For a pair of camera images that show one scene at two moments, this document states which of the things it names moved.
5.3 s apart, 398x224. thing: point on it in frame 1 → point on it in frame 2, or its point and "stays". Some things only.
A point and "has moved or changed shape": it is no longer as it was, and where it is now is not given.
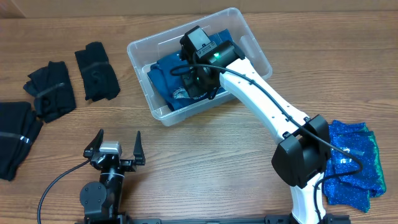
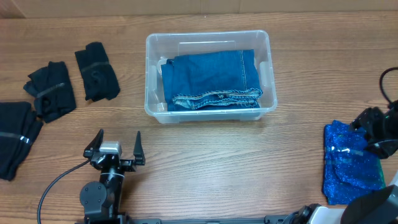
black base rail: [328, 219] stays
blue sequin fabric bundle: [353, 190] stays
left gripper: [125, 163] stays
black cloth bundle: [51, 88] stays
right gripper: [198, 86] → [369, 121]
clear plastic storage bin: [158, 65] has moved or changed shape
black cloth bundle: [100, 81] stays
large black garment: [19, 125] stays
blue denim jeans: [171, 84] has moved or changed shape
